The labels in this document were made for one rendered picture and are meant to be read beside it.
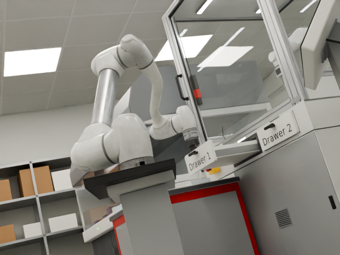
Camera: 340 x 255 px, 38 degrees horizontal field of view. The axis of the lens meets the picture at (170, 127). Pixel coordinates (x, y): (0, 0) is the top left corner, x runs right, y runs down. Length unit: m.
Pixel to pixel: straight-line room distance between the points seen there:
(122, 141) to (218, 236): 0.83
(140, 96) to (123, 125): 1.38
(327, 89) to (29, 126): 5.03
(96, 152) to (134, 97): 1.33
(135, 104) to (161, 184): 1.48
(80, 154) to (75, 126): 4.70
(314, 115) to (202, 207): 0.77
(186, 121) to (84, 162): 0.83
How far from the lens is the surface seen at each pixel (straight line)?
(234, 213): 2.74
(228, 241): 2.70
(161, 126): 2.91
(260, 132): 2.59
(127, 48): 2.59
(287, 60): 2.42
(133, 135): 2.13
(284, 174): 2.52
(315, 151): 2.33
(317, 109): 2.38
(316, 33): 1.73
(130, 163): 2.12
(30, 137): 6.85
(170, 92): 3.63
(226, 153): 2.53
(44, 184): 6.22
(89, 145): 2.24
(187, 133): 2.87
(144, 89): 3.55
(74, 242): 6.60
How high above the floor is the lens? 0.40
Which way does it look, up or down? 15 degrees up
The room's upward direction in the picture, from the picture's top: 15 degrees counter-clockwise
